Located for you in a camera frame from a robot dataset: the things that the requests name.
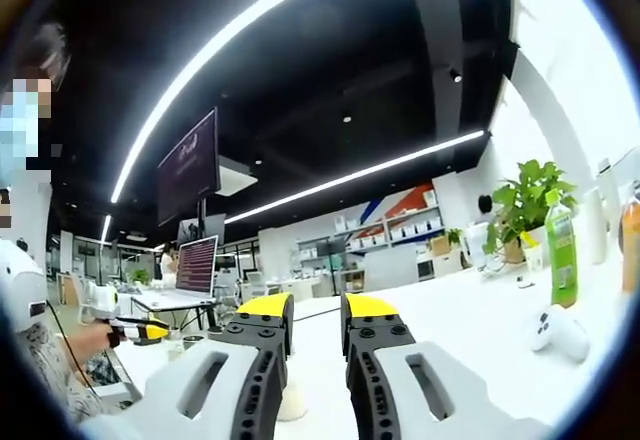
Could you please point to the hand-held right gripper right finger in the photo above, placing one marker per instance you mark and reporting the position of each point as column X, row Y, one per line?
column 465, row 400

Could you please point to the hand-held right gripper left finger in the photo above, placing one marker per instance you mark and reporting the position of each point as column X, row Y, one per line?
column 170, row 400

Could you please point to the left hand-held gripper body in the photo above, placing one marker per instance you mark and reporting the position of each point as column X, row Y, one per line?
column 102, row 300

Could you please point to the green drink bottle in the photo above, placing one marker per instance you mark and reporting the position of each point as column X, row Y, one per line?
column 562, row 260

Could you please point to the orange drink bottle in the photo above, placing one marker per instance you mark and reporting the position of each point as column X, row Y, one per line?
column 631, row 250

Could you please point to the person's left hand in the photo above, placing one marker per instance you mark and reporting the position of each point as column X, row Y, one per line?
column 92, row 342

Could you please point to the white laptop desk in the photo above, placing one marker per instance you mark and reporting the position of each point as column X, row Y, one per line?
column 145, row 305

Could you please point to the small leafy plant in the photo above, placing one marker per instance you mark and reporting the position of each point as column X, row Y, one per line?
column 139, row 276

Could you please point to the silver laptop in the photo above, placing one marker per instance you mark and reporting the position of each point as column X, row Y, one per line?
column 197, row 265

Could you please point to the white chest device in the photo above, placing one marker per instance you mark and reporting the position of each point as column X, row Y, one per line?
column 20, row 280

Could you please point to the white game controller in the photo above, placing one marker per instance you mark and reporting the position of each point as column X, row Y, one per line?
column 560, row 332

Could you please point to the white mesh office chair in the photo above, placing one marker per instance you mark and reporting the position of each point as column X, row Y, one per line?
column 256, row 280

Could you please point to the small dark monitor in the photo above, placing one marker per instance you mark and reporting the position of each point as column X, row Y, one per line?
column 212, row 227

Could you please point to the small black white gadget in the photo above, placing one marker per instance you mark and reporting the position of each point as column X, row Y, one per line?
column 525, row 282

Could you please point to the grey office chair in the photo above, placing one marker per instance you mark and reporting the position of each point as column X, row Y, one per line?
column 390, row 270

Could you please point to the white jug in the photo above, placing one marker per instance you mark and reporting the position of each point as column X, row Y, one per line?
column 477, row 245

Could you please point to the brown cardboard box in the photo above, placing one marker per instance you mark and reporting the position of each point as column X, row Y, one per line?
column 440, row 246

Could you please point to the hanging dark monitor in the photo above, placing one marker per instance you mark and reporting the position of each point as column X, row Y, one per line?
column 190, row 165

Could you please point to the white ceiling air unit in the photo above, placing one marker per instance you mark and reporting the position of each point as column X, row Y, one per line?
column 237, row 180

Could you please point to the white shelf with storage boxes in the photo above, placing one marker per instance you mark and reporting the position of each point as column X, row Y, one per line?
column 415, row 227

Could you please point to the black desktop monitor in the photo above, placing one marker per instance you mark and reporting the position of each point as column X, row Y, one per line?
column 331, row 246

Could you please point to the potted green plant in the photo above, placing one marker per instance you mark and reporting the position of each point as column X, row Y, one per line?
column 530, row 190

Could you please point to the white ceiling light strip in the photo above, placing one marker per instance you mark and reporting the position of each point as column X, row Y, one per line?
column 190, row 76
column 350, row 176

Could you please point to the person's head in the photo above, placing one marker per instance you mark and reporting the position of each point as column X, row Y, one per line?
column 55, row 50

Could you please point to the black ceiling spotlight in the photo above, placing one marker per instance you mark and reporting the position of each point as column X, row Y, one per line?
column 456, row 76

